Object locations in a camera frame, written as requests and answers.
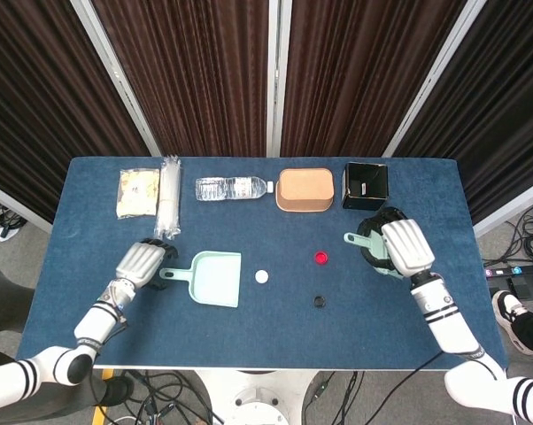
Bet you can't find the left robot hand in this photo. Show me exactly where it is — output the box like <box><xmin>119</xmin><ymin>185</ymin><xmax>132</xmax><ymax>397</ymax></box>
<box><xmin>115</xmin><ymin>238</ymin><xmax>179</xmax><ymax>292</ymax></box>

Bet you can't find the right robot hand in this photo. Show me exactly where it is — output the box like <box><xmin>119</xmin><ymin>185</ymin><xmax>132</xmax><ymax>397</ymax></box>
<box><xmin>357</xmin><ymin>206</ymin><xmax>436</xmax><ymax>280</ymax></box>

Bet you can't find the mint green hand brush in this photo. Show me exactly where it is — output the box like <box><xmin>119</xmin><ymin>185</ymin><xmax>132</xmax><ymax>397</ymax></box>
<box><xmin>343</xmin><ymin>232</ymin><xmax>405</xmax><ymax>281</ymax></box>

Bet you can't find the mint green dustpan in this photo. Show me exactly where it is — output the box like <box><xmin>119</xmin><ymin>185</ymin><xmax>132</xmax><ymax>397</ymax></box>
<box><xmin>158</xmin><ymin>251</ymin><xmax>242</xmax><ymax>309</ymax></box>

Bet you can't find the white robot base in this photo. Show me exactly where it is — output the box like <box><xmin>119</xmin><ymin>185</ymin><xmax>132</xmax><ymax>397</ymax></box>
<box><xmin>195</xmin><ymin>367</ymin><xmax>321</xmax><ymax>425</ymax></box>

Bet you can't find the clear plastic water bottle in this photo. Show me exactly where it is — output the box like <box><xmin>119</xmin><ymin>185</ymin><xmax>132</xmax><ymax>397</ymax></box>
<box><xmin>195</xmin><ymin>175</ymin><xmax>274</xmax><ymax>203</ymax></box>

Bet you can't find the black cardboard box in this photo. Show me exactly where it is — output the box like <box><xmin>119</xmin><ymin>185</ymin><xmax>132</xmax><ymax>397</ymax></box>
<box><xmin>340</xmin><ymin>162</ymin><xmax>390</xmax><ymax>212</ymax></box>

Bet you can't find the bundle of clear wrapped straws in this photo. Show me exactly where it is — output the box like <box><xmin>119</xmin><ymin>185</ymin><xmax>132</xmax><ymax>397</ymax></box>
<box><xmin>153</xmin><ymin>154</ymin><xmax>182</xmax><ymax>241</ymax></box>

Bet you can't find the clear bag of yellow snacks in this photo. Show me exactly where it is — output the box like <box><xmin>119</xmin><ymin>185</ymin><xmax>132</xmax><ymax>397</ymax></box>
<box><xmin>116</xmin><ymin>167</ymin><xmax>160</xmax><ymax>219</ymax></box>

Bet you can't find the black foot pedal strip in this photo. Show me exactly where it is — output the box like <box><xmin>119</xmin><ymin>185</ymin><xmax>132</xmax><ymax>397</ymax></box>
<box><xmin>483</xmin><ymin>260</ymin><xmax>533</xmax><ymax>298</ymax></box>

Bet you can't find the brown kraft paper bowl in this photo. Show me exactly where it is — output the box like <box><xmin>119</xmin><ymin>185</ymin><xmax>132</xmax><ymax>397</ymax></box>
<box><xmin>275</xmin><ymin>166</ymin><xmax>334</xmax><ymax>213</ymax></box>

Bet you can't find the white and black sneaker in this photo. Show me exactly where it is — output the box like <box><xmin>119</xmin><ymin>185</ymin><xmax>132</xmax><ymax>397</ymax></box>
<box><xmin>491</xmin><ymin>290</ymin><xmax>533</xmax><ymax>356</ymax></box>

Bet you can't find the dark brown pleated curtain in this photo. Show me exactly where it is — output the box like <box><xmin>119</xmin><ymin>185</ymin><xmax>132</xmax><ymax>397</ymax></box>
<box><xmin>0</xmin><ymin>0</ymin><xmax>152</xmax><ymax>225</ymax></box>
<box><xmin>280</xmin><ymin>0</ymin><xmax>467</xmax><ymax>157</ymax></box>
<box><xmin>392</xmin><ymin>0</ymin><xmax>533</xmax><ymax>225</ymax></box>
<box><xmin>91</xmin><ymin>0</ymin><xmax>272</xmax><ymax>158</ymax></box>

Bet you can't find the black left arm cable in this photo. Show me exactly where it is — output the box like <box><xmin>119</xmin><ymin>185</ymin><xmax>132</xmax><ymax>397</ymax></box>
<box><xmin>96</xmin><ymin>305</ymin><xmax>129</xmax><ymax>355</ymax></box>

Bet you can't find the black floor cable bundle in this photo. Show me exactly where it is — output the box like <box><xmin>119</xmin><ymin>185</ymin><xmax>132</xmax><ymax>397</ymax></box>
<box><xmin>478</xmin><ymin>198</ymin><xmax>533</xmax><ymax>267</ymax></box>

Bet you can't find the white partition post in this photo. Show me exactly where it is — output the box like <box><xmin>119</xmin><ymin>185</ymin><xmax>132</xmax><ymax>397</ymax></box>
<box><xmin>381</xmin><ymin>0</ymin><xmax>500</xmax><ymax>158</ymax></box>
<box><xmin>69</xmin><ymin>0</ymin><xmax>168</xmax><ymax>158</ymax></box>
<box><xmin>266</xmin><ymin>0</ymin><xmax>293</xmax><ymax>158</ymax></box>

